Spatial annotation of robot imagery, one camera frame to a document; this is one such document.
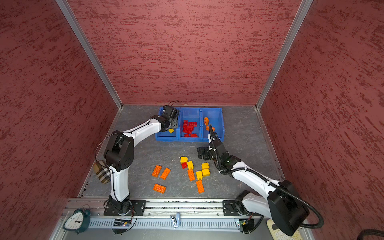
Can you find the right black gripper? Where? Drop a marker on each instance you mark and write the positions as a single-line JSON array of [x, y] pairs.
[[206, 150]]

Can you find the small red brick centre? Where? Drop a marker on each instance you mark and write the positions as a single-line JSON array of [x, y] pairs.
[[184, 165]]

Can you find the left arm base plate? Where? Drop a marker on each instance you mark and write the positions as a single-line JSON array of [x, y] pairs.
[[125, 208]]

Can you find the checkered cloth object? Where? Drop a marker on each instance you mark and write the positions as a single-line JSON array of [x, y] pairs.
[[102, 171]]

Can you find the yellow brick below centre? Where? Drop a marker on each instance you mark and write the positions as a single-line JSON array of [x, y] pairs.
[[190, 165]]

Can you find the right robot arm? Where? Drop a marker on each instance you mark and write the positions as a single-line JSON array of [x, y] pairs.
[[279, 201]]

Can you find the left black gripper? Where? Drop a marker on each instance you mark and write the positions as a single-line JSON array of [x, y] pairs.
[[175, 124]]

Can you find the blue three-compartment bin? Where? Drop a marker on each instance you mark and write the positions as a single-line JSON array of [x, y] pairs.
[[216, 120]]

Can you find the cream calculator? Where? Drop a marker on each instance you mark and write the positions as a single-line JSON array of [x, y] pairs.
[[277, 234]]

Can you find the orange diagonal brick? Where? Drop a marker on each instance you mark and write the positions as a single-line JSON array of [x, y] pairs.
[[206, 121]]

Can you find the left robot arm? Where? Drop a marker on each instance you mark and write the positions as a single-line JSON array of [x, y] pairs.
[[119, 155]]

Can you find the yellow brick right upper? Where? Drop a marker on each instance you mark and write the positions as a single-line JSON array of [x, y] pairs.
[[205, 166]]

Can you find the yellow brick right lower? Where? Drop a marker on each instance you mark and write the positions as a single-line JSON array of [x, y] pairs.
[[206, 172]]

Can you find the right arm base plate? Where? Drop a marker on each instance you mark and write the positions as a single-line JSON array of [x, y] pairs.
[[233, 208]]

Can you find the metal clip on rail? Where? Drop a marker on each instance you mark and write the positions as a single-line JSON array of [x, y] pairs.
[[176, 220]]

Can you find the green alarm clock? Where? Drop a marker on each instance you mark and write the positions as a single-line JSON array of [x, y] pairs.
[[79, 221]]

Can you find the yellow brick lower middle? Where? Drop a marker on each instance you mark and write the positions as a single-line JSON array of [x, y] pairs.
[[199, 175]]

